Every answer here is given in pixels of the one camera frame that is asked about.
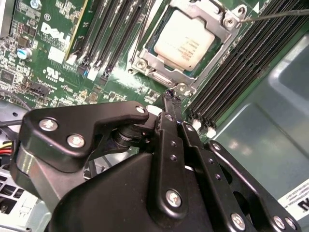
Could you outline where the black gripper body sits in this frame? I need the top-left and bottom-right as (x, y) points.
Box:
(48, 153), (267, 232)

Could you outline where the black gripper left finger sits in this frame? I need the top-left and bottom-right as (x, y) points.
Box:
(9, 88), (189, 216)

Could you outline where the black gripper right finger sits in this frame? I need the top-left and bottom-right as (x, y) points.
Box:
(174, 95), (302, 232)

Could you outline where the metal socket cover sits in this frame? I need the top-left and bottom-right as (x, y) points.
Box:
(139, 0), (236, 85)

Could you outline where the wire locking lever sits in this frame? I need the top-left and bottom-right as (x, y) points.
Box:
(236, 9), (309, 26)
(130, 0), (153, 66)

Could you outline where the silver CPU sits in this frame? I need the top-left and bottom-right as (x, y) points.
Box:
(144, 8), (224, 73)

